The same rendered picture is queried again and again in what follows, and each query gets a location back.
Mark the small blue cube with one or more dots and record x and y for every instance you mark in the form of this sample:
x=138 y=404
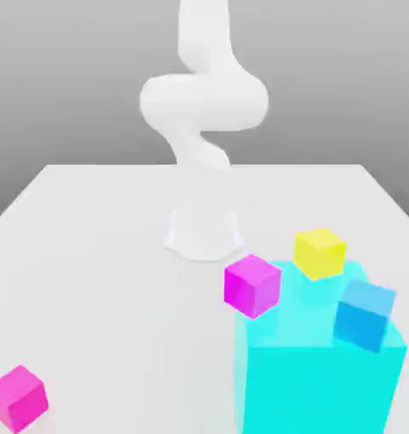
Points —
x=363 y=318

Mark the small magenta cube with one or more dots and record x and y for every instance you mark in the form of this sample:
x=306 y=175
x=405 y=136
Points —
x=251 y=288

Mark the small yellow cube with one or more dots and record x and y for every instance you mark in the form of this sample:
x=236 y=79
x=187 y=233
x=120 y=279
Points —
x=320 y=254

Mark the large cyan box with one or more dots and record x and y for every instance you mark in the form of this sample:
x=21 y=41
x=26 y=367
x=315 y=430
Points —
x=319 y=383

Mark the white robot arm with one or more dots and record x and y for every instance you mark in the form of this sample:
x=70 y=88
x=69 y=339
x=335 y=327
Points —
x=204 y=101

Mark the small pink cube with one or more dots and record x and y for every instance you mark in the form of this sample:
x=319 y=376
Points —
x=17 y=398

